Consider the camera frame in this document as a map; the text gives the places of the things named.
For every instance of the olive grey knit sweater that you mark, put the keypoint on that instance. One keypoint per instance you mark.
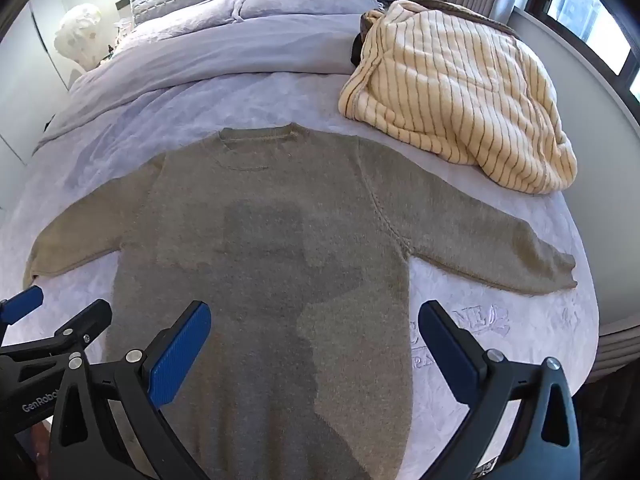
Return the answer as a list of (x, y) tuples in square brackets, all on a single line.
[(280, 210)]

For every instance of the cream striped fleece blanket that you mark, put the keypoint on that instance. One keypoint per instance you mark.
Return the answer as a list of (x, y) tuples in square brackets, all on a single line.
[(450, 90)]

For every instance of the dark framed window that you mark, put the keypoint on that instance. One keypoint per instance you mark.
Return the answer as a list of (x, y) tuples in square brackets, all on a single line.
[(600, 30)]

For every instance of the lavender duvet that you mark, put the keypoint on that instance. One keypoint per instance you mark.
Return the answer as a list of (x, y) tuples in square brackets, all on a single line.
[(200, 45)]

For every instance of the white patterned fabric bundle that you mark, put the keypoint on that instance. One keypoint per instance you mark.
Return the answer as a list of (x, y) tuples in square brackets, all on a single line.
[(82, 35)]

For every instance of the dark cloth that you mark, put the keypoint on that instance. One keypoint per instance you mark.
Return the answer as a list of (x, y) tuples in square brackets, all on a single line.
[(356, 50)]

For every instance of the white wardrobe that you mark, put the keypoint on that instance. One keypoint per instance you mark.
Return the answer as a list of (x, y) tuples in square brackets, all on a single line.
[(25, 85)]

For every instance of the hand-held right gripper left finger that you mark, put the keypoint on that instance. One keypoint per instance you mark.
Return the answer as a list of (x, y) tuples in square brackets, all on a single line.
[(180, 355)]

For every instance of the lavender embossed bed blanket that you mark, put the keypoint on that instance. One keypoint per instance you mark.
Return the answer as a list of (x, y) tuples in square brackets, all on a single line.
[(300, 105)]

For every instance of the grey ribbed bed base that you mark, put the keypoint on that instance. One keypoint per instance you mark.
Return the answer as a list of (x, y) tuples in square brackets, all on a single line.
[(620, 350)]

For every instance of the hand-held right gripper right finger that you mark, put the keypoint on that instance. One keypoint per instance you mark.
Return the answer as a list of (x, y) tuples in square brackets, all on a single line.
[(450, 355)]

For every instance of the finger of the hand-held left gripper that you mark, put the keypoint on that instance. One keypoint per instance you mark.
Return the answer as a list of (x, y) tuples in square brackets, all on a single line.
[(75, 325), (22, 305)]

